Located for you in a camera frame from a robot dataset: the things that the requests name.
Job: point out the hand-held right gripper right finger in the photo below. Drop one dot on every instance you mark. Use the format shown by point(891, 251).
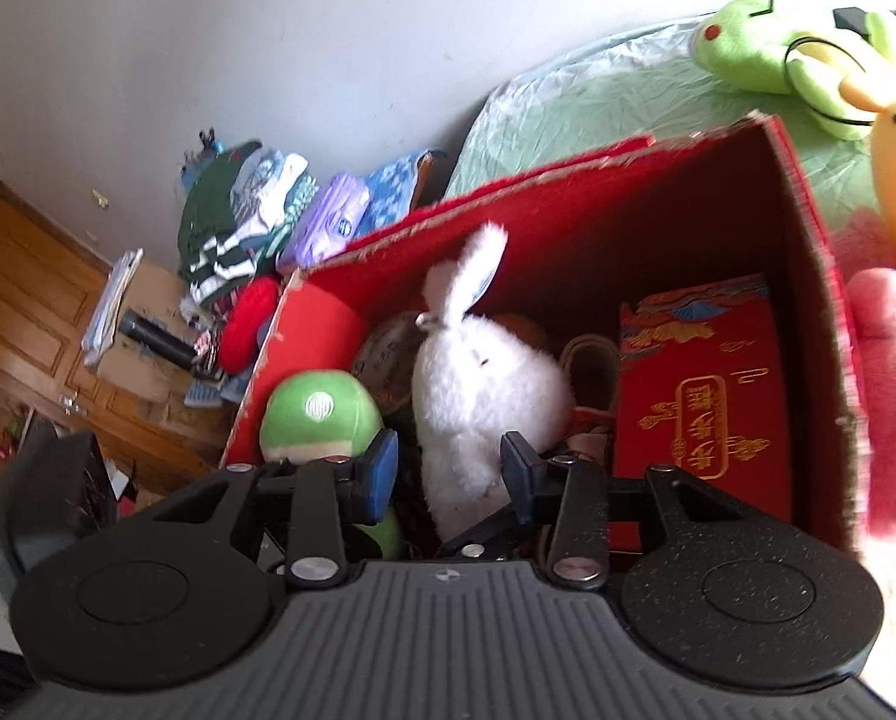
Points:
point(519, 474)

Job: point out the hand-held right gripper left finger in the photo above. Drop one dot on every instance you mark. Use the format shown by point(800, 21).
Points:
point(377, 476)

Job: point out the red cardboard box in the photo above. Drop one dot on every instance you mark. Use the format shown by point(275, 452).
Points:
point(643, 217)

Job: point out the pink plush toy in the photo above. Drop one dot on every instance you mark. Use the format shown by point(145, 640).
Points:
point(879, 390)

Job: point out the green ball plush toy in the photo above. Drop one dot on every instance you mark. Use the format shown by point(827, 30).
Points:
point(313, 412)

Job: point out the white rabbit plush toy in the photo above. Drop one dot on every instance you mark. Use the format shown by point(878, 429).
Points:
point(485, 382)

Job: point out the round patterned tin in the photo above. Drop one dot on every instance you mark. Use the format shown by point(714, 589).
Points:
point(384, 360)

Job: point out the brown sandal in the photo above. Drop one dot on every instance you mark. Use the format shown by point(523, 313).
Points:
point(590, 375)

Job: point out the red gift box gold print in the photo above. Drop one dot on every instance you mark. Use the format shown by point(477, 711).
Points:
point(703, 405)

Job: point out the red round cushion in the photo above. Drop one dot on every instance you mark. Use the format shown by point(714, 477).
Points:
point(245, 322)

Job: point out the black flashlight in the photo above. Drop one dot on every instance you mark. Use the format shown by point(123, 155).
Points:
point(155, 337)

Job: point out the purple wipes packet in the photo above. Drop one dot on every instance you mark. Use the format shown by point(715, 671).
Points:
point(328, 217)

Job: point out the blue patterned cloth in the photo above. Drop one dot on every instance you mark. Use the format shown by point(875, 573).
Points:
point(395, 187)

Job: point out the pile of folded clothes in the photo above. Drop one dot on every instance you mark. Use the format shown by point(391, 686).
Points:
point(223, 217)

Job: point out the stack of white papers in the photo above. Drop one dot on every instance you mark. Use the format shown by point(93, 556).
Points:
point(111, 300)

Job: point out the wooden cabinet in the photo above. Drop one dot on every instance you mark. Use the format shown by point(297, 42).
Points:
point(21, 300)

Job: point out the green frog plush toy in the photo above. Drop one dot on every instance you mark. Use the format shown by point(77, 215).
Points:
point(755, 45)

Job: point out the black power adapter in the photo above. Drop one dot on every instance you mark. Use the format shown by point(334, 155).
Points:
point(853, 19)

